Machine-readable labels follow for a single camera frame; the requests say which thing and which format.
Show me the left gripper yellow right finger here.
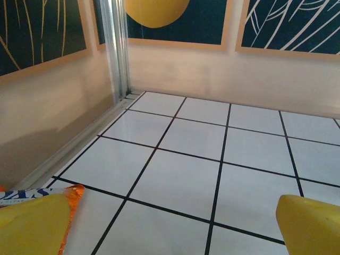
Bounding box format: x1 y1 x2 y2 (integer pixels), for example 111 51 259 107
276 194 340 255

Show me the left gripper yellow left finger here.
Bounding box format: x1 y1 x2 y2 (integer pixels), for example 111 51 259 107
0 193 72 255

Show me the orange red snack bag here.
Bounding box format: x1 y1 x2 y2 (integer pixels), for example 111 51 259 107
0 184 85 255

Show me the dark panel with leaf outline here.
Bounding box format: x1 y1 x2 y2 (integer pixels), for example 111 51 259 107
235 0 340 61

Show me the dark panel with golden oval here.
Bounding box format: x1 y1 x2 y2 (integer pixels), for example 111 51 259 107
91 0 233 52

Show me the aluminium table edge rail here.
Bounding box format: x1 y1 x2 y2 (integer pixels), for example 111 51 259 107
15 91 146 190

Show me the aluminium frame post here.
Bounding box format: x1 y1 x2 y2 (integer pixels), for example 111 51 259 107
100 0 131 104

